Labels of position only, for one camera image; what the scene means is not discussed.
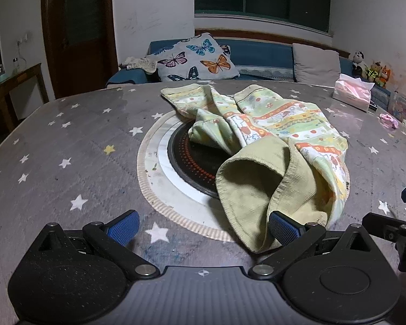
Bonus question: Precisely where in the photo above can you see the blue sofa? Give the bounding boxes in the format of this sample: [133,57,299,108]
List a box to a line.
[106,38,393,99]

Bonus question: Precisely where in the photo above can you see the yellow plush toy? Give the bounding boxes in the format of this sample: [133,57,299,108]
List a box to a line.
[362,61,381,82]

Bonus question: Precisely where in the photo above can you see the round black stove plate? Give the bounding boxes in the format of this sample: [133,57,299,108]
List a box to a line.
[167,122,234,200]

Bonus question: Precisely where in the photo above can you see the grey star-print tablecloth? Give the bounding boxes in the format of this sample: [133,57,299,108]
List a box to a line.
[0,79,406,325]

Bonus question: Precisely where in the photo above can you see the clear plastic storage box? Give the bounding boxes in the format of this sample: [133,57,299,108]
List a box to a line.
[387,91,406,126]

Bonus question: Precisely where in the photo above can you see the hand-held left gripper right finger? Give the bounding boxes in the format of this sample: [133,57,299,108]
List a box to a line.
[248,211,376,278]

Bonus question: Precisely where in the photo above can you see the butterfly print pillow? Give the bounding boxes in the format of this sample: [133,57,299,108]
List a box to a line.
[145,32,241,82]

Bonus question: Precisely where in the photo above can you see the printed green children's pants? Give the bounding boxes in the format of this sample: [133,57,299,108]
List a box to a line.
[160,84,351,254]

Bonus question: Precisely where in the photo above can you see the pink hair scrunchie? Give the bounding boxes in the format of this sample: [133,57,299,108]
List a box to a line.
[379,113,400,129]

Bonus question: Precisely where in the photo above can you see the wooden side table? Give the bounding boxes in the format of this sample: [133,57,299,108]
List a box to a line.
[0,63,50,132]

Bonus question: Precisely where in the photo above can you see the dark wooden door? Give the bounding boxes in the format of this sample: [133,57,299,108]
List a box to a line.
[41,0,119,100]

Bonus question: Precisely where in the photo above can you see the plain grey pillow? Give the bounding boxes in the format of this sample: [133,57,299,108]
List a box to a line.
[292,43,342,85]

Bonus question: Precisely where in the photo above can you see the crumpled white cloth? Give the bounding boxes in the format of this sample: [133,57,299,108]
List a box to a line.
[119,56,158,74]

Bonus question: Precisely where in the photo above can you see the orange fox plush toy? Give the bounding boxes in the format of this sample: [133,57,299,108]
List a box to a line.
[375,65,392,89]

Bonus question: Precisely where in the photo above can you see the pink tissue pack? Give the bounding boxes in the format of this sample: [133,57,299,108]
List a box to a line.
[332,73,375,112]

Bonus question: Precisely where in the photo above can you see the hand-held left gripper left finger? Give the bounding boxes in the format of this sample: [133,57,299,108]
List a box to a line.
[34,210,159,280]

